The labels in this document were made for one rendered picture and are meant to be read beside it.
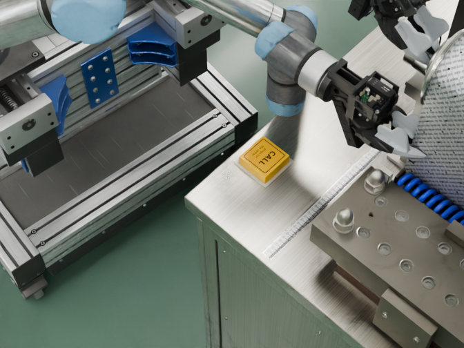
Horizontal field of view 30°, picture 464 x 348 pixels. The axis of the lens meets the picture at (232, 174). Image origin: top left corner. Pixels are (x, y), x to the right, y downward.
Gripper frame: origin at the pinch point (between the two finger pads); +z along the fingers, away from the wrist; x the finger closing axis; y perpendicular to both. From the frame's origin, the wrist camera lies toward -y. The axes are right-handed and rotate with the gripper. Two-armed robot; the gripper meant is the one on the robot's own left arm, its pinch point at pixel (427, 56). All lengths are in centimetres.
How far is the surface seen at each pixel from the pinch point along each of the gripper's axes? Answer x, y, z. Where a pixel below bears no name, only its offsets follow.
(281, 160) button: -15.1, -33.8, 6.9
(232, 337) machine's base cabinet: -32, -73, 43
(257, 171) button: -20.0, -35.1, 5.7
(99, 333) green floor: -46, -128, 38
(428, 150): -7.0, -3.9, 13.3
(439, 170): -7.0, -4.3, 17.6
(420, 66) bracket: 1.3, -4.8, 2.1
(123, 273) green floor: -28, -134, 31
